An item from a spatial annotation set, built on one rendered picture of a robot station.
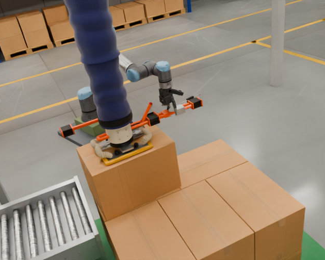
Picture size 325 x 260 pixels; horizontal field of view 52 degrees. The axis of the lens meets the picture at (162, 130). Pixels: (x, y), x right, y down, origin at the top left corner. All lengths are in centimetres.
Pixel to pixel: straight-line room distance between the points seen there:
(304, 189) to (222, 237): 136
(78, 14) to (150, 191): 126
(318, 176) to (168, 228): 175
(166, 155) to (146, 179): 22
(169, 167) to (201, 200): 32
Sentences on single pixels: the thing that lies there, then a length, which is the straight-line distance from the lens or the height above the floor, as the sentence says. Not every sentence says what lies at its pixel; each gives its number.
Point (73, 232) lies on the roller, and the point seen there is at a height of 55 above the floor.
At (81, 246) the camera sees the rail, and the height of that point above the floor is 57.
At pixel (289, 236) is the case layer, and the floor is 34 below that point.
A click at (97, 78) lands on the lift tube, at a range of 201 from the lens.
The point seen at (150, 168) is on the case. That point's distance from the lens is 230.
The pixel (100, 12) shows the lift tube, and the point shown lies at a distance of 192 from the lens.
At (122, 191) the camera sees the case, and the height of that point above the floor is 74.
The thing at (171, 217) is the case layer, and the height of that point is 54.
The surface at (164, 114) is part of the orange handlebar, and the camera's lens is 233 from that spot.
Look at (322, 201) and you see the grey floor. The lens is 325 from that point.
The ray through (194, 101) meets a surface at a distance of 243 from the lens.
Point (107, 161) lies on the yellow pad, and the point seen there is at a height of 97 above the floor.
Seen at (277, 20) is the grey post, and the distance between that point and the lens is 484.
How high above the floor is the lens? 219
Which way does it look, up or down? 31 degrees down
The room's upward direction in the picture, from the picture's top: 10 degrees counter-clockwise
